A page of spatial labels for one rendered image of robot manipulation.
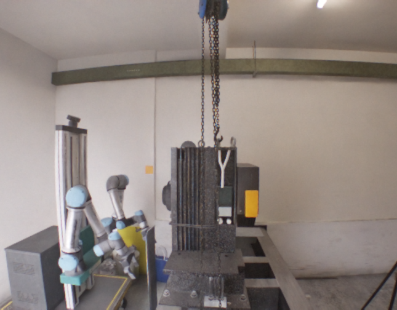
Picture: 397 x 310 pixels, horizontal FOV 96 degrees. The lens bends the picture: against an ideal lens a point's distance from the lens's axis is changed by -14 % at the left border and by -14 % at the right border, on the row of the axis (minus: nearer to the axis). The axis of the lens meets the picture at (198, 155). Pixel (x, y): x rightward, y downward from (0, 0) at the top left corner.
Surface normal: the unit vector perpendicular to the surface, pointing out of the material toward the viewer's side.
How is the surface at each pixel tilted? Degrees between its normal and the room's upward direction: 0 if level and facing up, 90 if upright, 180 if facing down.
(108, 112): 90
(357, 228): 90
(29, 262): 90
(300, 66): 90
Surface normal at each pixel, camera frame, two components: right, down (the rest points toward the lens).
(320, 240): -0.09, 0.01
